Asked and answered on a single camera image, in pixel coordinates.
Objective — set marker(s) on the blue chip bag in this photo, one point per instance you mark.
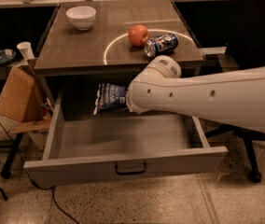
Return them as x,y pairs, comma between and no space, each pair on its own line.
109,97

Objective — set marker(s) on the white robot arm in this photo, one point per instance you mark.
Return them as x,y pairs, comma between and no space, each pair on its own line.
236,97

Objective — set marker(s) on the grey cabinet counter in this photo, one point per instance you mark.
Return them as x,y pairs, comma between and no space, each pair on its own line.
105,47

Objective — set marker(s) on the grey open drawer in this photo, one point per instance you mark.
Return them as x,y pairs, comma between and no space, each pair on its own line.
82,147

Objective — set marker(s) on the blue soda can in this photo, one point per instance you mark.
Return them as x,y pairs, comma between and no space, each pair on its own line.
161,44

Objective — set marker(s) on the red apple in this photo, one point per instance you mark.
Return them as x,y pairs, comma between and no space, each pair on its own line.
138,35

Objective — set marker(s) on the white bowl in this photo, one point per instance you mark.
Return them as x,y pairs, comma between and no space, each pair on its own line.
81,17

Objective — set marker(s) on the brown cardboard box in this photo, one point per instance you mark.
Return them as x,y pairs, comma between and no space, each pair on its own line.
22,99

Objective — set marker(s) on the white paper cup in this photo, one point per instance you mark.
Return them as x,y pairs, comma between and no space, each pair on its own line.
26,50

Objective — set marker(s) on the black office chair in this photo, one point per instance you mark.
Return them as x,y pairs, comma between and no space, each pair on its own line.
246,44

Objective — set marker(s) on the dark blue plate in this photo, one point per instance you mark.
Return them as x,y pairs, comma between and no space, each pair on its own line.
7,56

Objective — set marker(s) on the black table leg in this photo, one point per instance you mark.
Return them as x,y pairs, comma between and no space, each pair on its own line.
5,173

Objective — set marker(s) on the black drawer handle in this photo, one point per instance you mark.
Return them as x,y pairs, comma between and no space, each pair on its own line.
130,169

